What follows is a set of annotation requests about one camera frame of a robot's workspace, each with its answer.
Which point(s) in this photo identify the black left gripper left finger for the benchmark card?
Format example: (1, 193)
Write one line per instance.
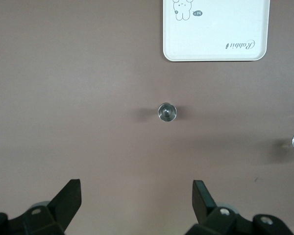
(61, 208)

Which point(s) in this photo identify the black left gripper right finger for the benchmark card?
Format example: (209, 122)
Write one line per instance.
(205, 213)

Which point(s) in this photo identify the steel double jigger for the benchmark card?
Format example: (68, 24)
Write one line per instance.
(167, 112)

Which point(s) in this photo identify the brown table cover cloth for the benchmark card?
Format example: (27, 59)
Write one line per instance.
(63, 98)

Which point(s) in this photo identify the white rabbit print tray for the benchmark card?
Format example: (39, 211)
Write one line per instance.
(223, 29)

